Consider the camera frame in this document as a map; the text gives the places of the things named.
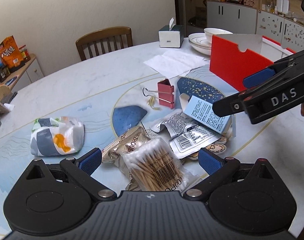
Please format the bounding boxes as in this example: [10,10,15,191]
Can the white side cabinet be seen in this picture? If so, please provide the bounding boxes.
[0,54,44,92]

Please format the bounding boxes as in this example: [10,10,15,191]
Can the light blue small carton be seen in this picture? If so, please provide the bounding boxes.
[183,95,232,135]

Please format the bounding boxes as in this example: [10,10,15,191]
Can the beige coffee sachet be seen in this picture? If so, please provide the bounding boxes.
[101,126,150,191]

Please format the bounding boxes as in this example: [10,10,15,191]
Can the silver foil sachet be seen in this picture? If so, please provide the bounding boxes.
[150,109,221,159]

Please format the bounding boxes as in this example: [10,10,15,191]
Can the wooden chair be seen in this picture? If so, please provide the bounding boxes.
[75,26,133,61]

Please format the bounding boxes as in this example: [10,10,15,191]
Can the white lower cabinet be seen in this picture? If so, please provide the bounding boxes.
[207,2,304,52]

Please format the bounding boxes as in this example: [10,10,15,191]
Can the tissue pack with orange print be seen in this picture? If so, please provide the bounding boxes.
[30,116,85,157]

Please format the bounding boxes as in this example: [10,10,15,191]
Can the cotton swab pack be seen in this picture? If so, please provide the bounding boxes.
[122,138,197,192]

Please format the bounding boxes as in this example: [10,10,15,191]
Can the green white tissue box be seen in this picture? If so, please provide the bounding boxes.
[159,17,184,48]

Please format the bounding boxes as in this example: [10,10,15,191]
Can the white paper napkin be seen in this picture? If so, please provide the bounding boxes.
[144,50,209,79]

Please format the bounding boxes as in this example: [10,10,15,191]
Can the orange snack bag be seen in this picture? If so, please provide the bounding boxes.
[0,36,24,69]

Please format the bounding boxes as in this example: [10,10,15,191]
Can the red binder clip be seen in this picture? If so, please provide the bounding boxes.
[142,79,175,109]

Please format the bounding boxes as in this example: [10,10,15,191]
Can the white plate stack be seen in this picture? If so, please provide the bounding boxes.
[188,33,212,56]

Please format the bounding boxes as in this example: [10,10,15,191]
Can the red white cardboard box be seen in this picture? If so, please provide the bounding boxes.
[209,34,295,91]

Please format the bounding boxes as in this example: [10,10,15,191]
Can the white bowl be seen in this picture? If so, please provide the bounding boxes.
[204,28,232,43]

